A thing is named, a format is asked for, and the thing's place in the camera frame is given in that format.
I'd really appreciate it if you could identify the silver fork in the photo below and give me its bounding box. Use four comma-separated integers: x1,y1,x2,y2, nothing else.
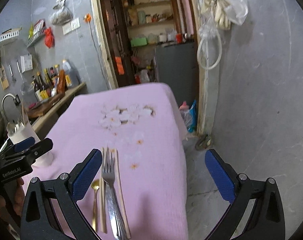
102,148,128,239

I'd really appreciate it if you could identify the wooden chopstick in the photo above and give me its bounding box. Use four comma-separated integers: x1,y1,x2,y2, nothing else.
100,148,107,233
114,149,132,239

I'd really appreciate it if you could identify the person's left hand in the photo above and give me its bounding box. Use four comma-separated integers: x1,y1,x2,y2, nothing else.
0,178,25,229

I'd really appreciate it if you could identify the white plastic utensil holder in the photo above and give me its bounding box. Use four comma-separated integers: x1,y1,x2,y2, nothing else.
6,119,54,168

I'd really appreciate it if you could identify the wooden cutting board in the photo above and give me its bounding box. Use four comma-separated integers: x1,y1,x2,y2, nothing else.
27,93,65,119

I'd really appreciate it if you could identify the chrome faucet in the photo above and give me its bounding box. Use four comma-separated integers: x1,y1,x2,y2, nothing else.
1,93,21,122

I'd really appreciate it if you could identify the yellow label dark bottle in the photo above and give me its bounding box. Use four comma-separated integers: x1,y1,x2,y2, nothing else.
37,72,51,99

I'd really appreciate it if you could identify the small gold spoon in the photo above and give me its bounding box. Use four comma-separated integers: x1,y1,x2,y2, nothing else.
91,179,100,232

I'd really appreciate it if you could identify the brown sauce bottle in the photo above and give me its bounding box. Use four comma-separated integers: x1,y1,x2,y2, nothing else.
57,69,66,94

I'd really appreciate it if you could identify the large dark soy sauce jug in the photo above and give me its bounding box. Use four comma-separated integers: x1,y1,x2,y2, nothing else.
62,59,79,89

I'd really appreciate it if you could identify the red plastic bag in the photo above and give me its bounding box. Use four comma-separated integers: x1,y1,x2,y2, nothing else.
44,27,55,48

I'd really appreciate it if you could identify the blue plastic bag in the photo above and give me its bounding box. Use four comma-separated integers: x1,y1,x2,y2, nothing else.
187,99,197,133

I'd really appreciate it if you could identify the pink floral tablecloth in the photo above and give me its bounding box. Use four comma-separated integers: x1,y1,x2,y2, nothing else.
32,83,188,239

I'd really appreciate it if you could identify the hanging bag of dried goods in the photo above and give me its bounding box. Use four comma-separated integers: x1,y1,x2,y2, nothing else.
49,0,73,25

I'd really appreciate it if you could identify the green plastic box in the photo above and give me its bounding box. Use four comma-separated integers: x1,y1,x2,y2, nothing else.
130,37,148,48

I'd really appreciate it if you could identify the dark grey cabinet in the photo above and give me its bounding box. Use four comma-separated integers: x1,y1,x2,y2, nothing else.
155,42,199,106

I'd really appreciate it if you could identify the clear plastic bag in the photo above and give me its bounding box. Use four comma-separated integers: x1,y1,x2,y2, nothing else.
224,0,248,25

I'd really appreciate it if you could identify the bundle of white gloves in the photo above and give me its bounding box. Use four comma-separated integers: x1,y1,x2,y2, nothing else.
201,0,231,30

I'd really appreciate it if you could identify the white wall socket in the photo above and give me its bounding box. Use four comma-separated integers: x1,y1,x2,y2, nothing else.
62,18,80,35

